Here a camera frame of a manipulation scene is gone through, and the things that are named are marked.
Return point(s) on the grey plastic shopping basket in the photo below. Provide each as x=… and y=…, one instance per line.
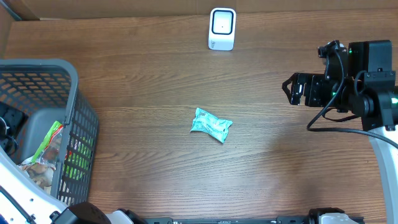
x=36, y=93

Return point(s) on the green snack bag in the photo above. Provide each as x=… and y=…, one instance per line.
x=48, y=151

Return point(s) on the teal snack packet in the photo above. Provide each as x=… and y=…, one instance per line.
x=208, y=123

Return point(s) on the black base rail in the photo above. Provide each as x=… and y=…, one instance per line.
x=327, y=215

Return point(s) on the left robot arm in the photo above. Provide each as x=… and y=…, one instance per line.
x=23, y=201

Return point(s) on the cardboard back panel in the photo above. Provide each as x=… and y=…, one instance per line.
x=80, y=9

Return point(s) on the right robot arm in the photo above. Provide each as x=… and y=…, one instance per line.
x=358, y=79

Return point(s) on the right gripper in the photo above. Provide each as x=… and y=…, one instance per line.
x=312, y=81

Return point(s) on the white barcode scanner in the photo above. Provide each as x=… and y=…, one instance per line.
x=222, y=28

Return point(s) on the beige cookie bag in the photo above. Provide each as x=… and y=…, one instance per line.
x=41, y=174

